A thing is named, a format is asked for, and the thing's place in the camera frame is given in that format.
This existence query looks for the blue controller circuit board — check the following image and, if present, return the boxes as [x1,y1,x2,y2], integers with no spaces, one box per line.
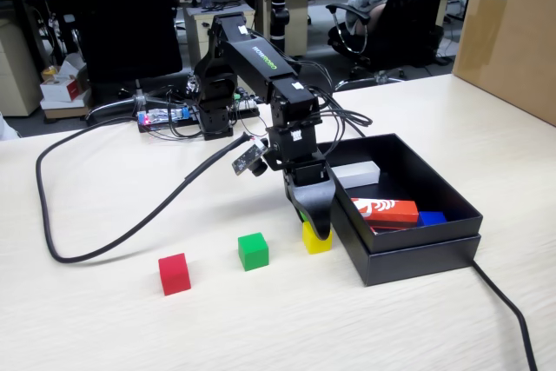
[136,105,192,127]

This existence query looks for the beige drawer cabinet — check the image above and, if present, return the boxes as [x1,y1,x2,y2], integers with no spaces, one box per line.
[182,1,257,72]
[0,18,44,118]
[262,0,312,57]

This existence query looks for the yellow wooden cube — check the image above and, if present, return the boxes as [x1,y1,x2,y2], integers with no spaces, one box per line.
[302,221,334,255]

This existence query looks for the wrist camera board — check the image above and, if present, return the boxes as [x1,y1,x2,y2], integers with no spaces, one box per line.
[231,144,268,177]

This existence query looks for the thick black camera cable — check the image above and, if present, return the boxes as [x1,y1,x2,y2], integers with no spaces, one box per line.
[36,115,257,265]

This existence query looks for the large brown cardboard box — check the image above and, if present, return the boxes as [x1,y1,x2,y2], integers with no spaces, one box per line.
[451,0,556,127]

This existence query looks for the black chair chrome armrests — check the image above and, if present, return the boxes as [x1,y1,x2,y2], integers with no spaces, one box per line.
[325,0,457,92]

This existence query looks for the black mesh office chair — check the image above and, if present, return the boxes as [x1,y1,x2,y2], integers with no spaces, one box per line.
[63,0,192,124]

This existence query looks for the open white cardboard box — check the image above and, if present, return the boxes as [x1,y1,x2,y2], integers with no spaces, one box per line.
[39,52,92,105]

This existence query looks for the blue wooden cube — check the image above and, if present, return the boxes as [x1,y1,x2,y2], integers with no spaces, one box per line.
[417,210,447,228]

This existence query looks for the green wooden cube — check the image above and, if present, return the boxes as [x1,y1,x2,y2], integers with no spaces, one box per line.
[237,232,270,272]

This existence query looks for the flat brown cardboard box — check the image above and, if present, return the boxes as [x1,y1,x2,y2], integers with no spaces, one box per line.
[43,101,92,120]

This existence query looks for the black power cable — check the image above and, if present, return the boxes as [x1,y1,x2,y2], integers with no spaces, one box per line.
[299,93,539,371]

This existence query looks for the red wooden cube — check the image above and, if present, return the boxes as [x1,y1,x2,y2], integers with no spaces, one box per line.
[157,252,193,297]

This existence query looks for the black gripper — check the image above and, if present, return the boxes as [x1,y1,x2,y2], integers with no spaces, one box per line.
[271,151,336,242]

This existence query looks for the white rectangular block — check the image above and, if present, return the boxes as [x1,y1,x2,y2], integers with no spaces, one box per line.
[331,161,381,190]

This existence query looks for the black open box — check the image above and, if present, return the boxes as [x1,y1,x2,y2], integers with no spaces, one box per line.
[308,157,482,288]

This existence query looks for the black pole white bands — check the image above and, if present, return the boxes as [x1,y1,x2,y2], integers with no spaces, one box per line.
[267,0,303,90]

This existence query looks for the black cardboard box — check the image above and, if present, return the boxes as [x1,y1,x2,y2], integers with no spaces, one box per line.
[313,131,485,255]

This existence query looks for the orange box white print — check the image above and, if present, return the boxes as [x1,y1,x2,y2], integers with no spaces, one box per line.
[350,197,420,235]

